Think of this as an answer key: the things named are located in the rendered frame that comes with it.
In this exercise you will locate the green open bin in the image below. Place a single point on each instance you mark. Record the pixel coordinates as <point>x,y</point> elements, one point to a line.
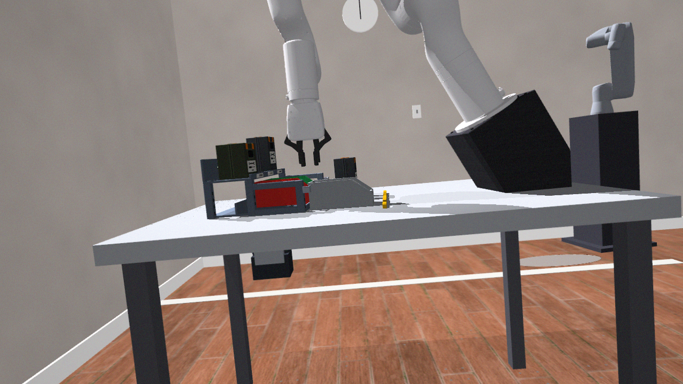
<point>304,178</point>

